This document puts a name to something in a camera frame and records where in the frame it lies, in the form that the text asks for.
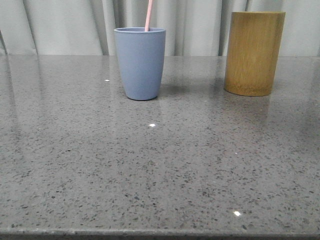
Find bamboo cylinder holder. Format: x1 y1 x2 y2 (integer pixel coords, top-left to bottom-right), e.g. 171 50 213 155
224 11 286 97

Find blue plastic cup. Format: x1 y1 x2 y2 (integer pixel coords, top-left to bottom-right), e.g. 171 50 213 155
114 27 166 101

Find pink chopstick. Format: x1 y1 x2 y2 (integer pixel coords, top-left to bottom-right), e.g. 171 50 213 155
144 0 153 32

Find grey curtain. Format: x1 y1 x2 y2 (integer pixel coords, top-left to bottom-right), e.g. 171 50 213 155
0 0 320 56

